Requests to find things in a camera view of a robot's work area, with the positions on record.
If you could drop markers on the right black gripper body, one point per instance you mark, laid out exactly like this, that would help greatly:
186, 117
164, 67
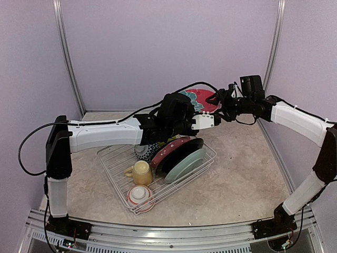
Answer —
231, 107

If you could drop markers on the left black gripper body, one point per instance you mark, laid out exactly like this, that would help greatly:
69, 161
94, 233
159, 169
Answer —
179, 127

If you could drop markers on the red teal floral plate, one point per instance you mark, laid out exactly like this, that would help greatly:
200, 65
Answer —
198, 99

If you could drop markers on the black plate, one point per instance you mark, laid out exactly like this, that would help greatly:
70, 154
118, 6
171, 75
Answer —
187, 147

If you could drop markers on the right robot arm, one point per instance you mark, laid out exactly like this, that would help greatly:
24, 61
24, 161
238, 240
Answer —
273, 109

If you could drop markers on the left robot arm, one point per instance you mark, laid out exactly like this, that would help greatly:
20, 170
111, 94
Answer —
171, 116

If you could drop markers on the green bowl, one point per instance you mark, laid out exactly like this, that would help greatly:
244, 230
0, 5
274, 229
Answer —
173, 138

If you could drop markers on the pink speckled plate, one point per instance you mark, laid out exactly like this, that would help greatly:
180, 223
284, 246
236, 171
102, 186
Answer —
166, 149

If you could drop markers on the blue white patterned bowl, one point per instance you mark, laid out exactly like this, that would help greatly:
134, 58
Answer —
146, 152

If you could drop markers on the light teal plate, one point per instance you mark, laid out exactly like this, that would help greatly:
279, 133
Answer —
188, 164

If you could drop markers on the yellow mug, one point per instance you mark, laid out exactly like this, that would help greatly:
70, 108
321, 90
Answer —
140, 172

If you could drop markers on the white bowl red rim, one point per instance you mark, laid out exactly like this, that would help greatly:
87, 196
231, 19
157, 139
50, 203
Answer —
140, 198

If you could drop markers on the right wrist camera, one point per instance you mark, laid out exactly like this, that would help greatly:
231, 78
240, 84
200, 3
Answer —
235, 90

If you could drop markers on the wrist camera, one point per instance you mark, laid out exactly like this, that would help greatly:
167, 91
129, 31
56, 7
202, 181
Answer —
235, 90
205, 120

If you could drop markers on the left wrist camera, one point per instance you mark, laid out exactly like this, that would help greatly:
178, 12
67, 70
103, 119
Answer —
205, 120

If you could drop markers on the white wire dish rack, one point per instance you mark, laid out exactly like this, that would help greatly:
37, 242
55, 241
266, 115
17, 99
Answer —
116, 159

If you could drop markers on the right aluminium frame post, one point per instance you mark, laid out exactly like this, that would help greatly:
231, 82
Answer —
275, 42

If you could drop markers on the aluminium front rail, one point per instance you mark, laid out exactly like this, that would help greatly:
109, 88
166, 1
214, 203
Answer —
112, 237

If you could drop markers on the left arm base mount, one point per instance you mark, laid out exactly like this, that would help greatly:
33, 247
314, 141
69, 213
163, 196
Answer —
69, 227

